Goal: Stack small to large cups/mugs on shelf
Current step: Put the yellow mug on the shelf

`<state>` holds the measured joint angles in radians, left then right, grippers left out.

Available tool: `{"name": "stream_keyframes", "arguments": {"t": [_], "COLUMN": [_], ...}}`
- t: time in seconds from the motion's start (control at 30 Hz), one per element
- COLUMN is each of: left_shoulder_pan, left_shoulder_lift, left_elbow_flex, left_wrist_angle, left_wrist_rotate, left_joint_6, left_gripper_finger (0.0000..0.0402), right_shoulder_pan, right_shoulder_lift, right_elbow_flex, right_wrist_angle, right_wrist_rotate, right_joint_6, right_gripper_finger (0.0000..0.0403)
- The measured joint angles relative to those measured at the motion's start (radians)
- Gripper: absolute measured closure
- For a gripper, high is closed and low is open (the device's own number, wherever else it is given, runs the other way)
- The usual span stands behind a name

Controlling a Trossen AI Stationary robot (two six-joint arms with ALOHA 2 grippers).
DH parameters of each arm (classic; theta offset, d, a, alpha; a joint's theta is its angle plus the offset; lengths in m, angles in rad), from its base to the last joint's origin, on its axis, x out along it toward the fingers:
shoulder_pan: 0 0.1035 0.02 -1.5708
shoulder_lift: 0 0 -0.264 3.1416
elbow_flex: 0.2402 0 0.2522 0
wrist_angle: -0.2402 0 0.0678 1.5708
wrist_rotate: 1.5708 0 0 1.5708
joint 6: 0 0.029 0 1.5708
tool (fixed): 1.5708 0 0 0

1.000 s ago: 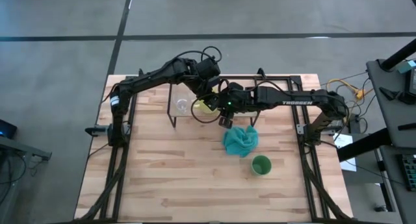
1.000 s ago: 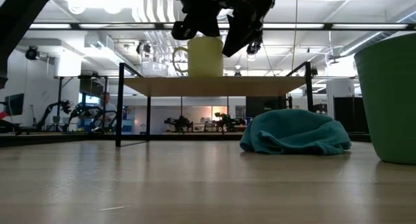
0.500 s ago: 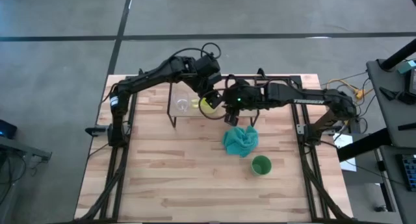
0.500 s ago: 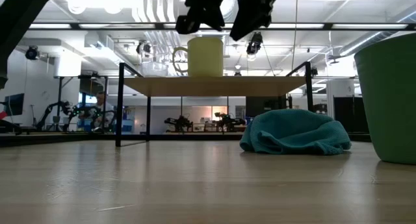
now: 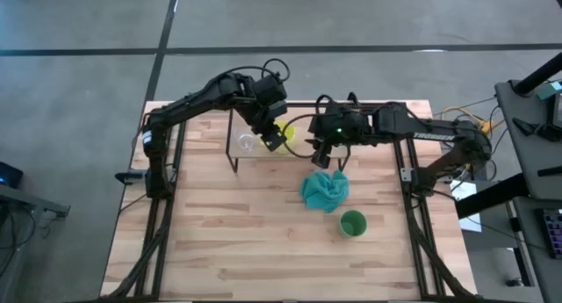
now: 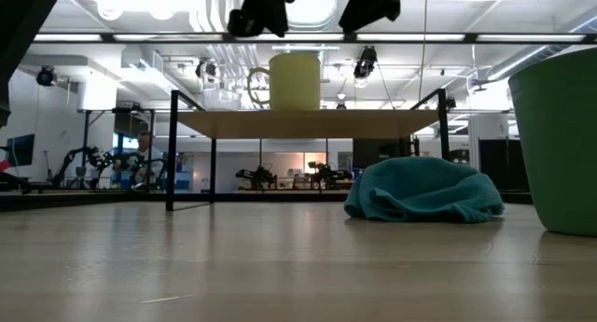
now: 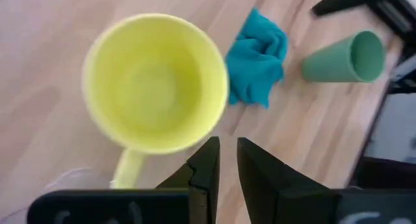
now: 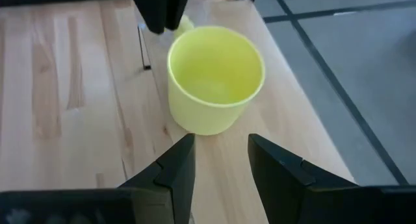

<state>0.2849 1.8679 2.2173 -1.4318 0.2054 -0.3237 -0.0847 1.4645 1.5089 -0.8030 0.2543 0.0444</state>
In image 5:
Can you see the green plastic cup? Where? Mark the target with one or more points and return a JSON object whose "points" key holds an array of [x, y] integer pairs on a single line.
{"points": [[352, 224]]}

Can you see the white paper sheet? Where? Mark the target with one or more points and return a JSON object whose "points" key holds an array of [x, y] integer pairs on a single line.
{"points": [[466, 189]]}

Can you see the black aluminium mounting frame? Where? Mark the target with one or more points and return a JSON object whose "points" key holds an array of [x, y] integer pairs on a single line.
{"points": [[179, 145]]}

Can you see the black desk beam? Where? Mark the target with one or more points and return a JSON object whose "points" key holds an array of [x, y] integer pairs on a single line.
{"points": [[487, 197]]}

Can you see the black flat bar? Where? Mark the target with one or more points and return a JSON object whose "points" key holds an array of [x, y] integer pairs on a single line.
{"points": [[551, 171]]}

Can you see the grey desk with tools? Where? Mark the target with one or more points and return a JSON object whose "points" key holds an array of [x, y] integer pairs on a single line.
{"points": [[527, 153]]}

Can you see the black round pole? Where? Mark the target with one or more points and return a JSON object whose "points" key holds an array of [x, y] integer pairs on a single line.
{"points": [[540, 74]]}

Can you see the black device with blue light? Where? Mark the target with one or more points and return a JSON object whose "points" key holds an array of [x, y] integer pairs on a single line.
{"points": [[11, 173]]}

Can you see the grey metal bracket plate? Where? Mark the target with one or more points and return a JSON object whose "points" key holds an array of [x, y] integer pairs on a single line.
{"points": [[406, 175]]}

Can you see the clear plastic mug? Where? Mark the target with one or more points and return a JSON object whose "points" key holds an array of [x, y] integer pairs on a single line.
{"points": [[247, 141]]}

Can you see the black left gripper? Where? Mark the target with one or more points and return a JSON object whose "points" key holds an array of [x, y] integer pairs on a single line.
{"points": [[268, 118]]}

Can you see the black bracket on table edge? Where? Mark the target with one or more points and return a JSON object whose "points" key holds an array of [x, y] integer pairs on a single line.
{"points": [[127, 176]]}

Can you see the dark keyboard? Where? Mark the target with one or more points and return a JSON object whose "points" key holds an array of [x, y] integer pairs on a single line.
{"points": [[554, 233]]}

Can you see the yellow mug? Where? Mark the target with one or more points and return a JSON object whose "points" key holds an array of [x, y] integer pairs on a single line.
{"points": [[290, 134]]}

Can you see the grey side table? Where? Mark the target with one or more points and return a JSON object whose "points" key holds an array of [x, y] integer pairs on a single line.
{"points": [[26, 199]]}

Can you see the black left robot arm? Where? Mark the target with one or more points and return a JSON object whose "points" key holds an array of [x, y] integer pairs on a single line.
{"points": [[193, 103]]}

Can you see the black angled tool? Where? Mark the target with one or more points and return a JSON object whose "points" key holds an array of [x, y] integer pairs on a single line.
{"points": [[531, 128]]}

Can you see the teal crumpled cloth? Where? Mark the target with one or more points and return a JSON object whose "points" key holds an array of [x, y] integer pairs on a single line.
{"points": [[325, 191]]}

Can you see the dark flat device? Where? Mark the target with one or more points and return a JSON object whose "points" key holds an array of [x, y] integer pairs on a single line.
{"points": [[558, 110]]}

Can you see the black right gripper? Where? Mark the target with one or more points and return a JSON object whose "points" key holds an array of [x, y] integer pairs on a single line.
{"points": [[329, 129]]}

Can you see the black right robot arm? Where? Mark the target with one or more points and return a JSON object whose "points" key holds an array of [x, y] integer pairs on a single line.
{"points": [[439, 136]]}

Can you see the grey desk with keyboard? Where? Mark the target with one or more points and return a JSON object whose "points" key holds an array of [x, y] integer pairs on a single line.
{"points": [[533, 250]]}

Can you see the teal small box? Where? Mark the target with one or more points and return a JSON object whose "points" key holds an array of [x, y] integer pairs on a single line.
{"points": [[551, 90]]}

